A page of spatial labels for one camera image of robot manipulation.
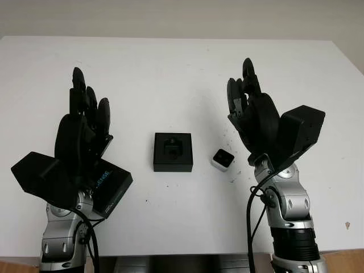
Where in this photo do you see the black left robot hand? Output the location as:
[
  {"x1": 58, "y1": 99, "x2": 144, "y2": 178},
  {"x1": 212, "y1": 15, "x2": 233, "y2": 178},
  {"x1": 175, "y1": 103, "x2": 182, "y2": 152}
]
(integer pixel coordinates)
[{"x1": 53, "y1": 67, "x2": 114, "y2": 194}]

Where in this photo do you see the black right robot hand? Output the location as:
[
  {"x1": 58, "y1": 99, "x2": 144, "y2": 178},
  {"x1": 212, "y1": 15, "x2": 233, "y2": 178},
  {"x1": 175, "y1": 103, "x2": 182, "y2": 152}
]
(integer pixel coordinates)
[{"x1": 226, "y1": 57, "x2": 282, "y2": 158}]

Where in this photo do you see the small silver camera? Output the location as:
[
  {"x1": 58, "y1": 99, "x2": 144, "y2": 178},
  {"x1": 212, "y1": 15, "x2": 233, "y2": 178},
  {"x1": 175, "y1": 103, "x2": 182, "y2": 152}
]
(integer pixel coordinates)
[{"x1": 210, "y1": 148, "x2": 235, "y2": 168}]

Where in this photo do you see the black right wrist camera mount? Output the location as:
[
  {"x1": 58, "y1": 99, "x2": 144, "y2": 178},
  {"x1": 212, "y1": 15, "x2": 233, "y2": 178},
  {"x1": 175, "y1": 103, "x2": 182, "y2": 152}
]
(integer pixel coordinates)
[{"x1": 267, "y1": 105, "x2": 326, "y2": 171}]

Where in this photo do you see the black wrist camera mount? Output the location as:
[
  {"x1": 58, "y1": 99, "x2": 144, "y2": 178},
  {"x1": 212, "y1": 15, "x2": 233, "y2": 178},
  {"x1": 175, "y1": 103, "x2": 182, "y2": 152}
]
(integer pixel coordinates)
[
  {"x1": 11, "y1": 152, "x2": 79, "y2": 206},
  {"x1": 267, "y1": 105, "x2": 326, "y2": 171}
]

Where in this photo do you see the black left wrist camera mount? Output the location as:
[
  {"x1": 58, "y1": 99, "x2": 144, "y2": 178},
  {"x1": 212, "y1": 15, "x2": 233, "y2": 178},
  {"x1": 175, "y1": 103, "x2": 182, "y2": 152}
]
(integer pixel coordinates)
[{"x1": 11, "y1": 152, "x2": 79, "y2": 206}]

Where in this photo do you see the black camera box base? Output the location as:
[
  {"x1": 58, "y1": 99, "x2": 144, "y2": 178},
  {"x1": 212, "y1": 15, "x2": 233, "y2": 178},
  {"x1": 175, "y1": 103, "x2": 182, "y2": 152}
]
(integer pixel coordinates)
[{"x1": 152, "y1": 132, "x2": 194, "y2": 173}]

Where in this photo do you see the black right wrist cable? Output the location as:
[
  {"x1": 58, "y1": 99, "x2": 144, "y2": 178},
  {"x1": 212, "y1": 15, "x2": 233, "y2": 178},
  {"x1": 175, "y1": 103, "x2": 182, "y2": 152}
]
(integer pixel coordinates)
[{"x1": 246, "y1": 183, "x2": 275, "y2": 273}]

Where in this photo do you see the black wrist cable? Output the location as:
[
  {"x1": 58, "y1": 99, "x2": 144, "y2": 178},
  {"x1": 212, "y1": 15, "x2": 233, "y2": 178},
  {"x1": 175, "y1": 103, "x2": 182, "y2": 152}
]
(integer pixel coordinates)
[
  {"x1": 246, "y1": 183, "x2": 275, "y2": 273},
  {"x1": 74, "y1": 207, "x2": 100, "y2": 273}
]

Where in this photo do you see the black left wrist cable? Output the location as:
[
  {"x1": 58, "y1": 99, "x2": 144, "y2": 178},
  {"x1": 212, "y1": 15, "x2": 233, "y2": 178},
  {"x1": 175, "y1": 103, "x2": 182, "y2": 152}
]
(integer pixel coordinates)
[{"x1": 74, "y1": 207, "x2": 100, "y2": 273}]

